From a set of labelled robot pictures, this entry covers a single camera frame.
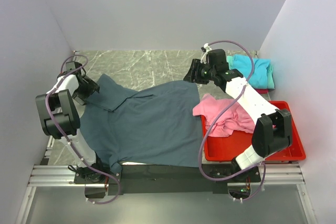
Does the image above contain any slate blue t shirt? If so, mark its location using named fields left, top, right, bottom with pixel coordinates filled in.
left=80, top=74, right=203, bottom=173

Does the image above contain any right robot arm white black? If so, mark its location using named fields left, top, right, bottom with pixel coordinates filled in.
left=184, top=49, right=292, bottom=178

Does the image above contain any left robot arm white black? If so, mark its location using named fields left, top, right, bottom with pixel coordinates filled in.
left=35, top=61, right=106, bottom=184

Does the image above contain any cyan folded t shirt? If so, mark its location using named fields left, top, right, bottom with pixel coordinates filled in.
left=227, top=54, right=271, bottom=88

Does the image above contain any crimson folded t shirt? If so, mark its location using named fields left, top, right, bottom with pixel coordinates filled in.
left=255, top=89, right=268, bottom=94

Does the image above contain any pink t shirt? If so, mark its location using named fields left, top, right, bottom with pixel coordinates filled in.
left=193, top=93, right=255, bottom=137

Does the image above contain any teal green folded t shirt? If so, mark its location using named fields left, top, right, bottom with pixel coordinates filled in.
left=226, top=56, right=276, bottom=90

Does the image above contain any red plastic bin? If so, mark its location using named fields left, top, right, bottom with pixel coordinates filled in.
left=201, top=101, right=306, bottom=162

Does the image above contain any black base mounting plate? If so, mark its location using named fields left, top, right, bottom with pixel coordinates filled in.
left=73, top=164, right=262, bottom=196

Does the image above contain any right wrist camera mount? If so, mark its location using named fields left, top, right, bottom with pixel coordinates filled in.
left=201, top=43, right=212, bottom=63

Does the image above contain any aluminium extrusion rail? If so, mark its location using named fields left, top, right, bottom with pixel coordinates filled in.
left=15, top=129, right=307, bottom=224

